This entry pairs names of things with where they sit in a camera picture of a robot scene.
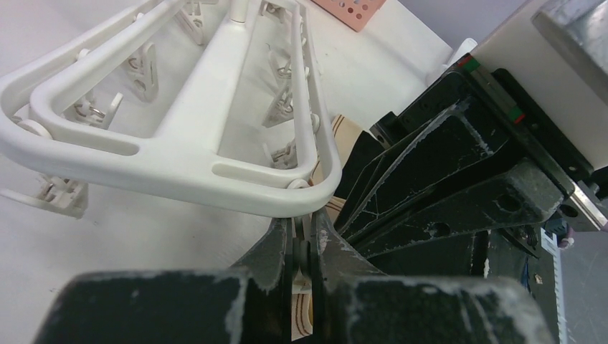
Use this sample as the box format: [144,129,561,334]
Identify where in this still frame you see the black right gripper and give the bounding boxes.
[334,54,607,258]

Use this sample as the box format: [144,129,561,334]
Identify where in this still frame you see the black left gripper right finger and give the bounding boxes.
[310,209,384,343]

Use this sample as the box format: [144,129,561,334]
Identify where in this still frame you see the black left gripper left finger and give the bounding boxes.
[234,218,294,343]

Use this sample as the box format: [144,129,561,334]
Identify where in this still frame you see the black underwear beige waistband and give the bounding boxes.
[290,115,490,342]

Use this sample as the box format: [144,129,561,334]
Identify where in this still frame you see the pink basket with underwear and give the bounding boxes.
[312,0,386,32]

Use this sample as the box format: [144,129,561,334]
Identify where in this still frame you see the white clip hanger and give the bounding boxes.
[0,0,343,220]

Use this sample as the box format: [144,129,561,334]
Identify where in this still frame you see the metal drying rack stand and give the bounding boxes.
[425,37,478,86]

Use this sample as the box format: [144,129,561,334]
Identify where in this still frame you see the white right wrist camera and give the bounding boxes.
[471,1,607,170]

